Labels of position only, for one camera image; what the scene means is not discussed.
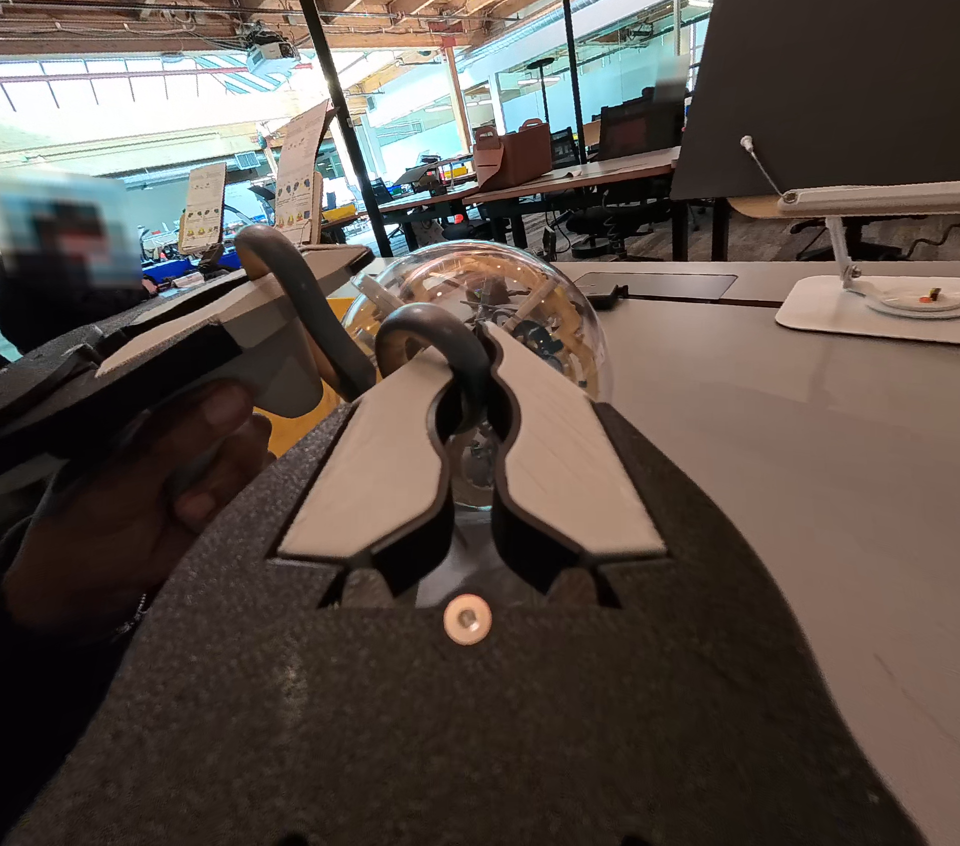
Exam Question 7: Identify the wooden office desk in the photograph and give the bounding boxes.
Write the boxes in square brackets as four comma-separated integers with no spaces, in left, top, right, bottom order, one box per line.
[465,148,684,262]

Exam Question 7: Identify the short black floor lamp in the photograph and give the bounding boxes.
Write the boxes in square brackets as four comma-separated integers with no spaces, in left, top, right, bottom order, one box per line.
[525,57,558,128]

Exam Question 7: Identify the black display board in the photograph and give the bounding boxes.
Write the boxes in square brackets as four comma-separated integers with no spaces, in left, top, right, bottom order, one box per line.
[669,0,960,202]

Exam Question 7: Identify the grey handled scissors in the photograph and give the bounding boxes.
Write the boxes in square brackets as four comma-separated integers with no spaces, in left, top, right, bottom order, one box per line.
[234,225,500,436]

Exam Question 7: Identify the yellow plastic bin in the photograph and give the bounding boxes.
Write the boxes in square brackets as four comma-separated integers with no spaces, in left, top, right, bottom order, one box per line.
[253,381,346,439]

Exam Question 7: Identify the person's left forearm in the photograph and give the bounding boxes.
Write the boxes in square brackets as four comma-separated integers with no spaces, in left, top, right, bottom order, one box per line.
[0,508,151,832]

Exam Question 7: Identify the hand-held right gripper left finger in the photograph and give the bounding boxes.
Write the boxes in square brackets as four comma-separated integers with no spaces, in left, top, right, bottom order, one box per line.
[276,343,455,559]

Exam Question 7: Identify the grey desk cable cover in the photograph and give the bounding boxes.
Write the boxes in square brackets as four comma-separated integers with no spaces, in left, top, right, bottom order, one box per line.
[573,272,740,304]

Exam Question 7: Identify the black floor lamp pole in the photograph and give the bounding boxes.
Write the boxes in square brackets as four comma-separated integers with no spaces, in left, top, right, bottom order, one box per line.
[225,0,406,259]

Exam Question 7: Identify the tall cardboard instruction board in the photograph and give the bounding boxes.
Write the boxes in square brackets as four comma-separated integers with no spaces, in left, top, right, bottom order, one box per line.
[273,99,335,245]

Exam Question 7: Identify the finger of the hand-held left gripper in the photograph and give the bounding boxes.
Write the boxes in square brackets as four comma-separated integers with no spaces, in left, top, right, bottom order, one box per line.
[96,276,303,368]
[118,244,376,331]

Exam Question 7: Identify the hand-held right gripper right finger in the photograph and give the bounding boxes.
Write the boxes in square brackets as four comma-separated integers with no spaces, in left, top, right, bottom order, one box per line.
[483,321,667,561]

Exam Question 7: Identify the clear maze puzzle ball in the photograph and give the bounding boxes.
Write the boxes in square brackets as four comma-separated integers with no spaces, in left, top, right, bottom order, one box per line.
[341,240,612,513]

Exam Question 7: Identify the ceiling projector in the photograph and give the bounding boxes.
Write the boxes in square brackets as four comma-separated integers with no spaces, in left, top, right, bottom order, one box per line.
[243,28,301,79]

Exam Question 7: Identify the brown tote bag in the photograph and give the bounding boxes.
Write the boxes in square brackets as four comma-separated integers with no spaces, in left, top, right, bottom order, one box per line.
[471,118,555,193]

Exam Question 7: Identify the person's left hand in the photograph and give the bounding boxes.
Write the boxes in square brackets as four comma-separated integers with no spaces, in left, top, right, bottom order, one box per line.
[2,381,277,631]

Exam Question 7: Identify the small cardboard instruction board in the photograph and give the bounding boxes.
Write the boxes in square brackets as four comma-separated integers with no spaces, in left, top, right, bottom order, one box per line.
[178,162,228,256]

